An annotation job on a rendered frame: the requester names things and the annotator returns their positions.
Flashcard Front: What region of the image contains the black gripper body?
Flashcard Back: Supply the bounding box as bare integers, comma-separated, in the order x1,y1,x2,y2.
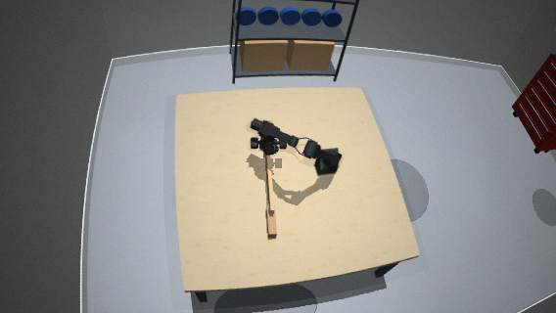
251,137,287,149

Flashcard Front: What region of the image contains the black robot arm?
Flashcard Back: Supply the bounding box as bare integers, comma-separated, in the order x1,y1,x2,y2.
250,118,342,169

